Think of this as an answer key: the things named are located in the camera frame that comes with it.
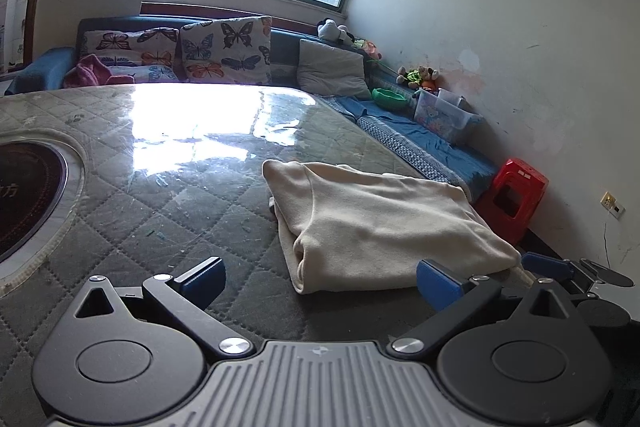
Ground clear plastic storage box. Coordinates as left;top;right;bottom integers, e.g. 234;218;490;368
413;87;484;144

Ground grey quilted table cover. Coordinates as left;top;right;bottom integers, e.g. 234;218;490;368
0;84;501;343

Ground bear plush toy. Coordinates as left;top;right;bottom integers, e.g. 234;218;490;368
396;65;442;91

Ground colourful plush toy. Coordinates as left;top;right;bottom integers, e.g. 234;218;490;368
354;39;383;60

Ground panda plush toy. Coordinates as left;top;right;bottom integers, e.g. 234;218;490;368
316;18;357;46

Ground wall socket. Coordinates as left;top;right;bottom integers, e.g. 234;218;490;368
601;191;627;219

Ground red plastic stool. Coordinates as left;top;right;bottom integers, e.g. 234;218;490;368
474;158;549;254

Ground blue sofa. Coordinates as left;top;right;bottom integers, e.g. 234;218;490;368
4;14;501;204

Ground grey cushion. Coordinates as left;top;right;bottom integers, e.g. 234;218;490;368
296;38;372;101

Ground cream knit sweater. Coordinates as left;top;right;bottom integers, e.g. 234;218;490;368
262;159;536;296

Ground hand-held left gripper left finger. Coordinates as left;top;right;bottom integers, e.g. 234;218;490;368
60;257;257;359

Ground butterfly print cushion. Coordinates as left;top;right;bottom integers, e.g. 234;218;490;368
106;64;181;83
179;16;274;86
81;28;182;68

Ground round black cooktop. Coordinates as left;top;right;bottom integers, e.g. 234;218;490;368
0;142;69;260

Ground green bowl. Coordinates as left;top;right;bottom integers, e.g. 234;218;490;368
371;87;409;108

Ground pink cloth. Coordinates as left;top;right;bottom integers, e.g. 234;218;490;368
62;54;137;88

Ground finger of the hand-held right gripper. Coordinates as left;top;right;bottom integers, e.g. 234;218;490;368
521;252;601;294

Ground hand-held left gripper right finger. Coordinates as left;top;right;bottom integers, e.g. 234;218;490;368
387;258;587;358

